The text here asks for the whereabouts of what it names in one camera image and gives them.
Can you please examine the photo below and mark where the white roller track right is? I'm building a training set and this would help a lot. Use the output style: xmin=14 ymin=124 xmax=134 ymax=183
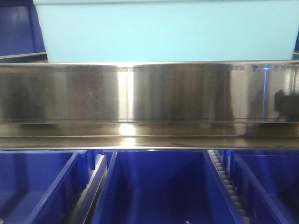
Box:
xmin=207 ymin=149 xmax=251 ymax=224

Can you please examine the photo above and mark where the dark blue bin centre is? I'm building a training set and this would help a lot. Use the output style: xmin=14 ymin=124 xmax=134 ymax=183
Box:
xmin=92 ymin=150 xmax=243 ymax=224

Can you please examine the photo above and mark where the stainless steel shelf rail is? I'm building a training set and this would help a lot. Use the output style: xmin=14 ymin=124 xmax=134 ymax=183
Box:
xmin=0 ymin=60 xmax=299 ymax=150

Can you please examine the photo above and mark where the blue crate upper left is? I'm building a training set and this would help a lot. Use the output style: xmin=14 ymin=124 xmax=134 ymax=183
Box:
xmin=0 ymin=0 xmax=45 ymax=56

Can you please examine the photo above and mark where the dark blue bin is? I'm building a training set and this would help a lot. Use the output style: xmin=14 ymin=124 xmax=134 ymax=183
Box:
xmin=92 ymin=150 xmax=243 ymax=224
xmin=0 ymin=150 xmax=89 ymax=224
xmin=230 ymin=150 xmax=299 ymax=224

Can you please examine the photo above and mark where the dark blue bin left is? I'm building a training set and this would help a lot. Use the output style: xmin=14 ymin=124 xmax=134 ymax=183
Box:
xmin=0 ymin=150 xmax=89 ymax=224

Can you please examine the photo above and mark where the roller track left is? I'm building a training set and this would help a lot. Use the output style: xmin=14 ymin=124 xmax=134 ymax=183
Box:
xmin=65 ymin=155 xmax=107 ymax=224

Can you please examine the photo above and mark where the light cyan plastic bin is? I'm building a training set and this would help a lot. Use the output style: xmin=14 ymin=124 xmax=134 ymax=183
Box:
xmin=34 ymin=0 xmax=299 ymax=63

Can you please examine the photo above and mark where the dark blue bin right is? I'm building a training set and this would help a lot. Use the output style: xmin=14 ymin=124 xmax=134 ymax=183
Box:
xmin=230 ymin=150 xmax=299 ymax=224

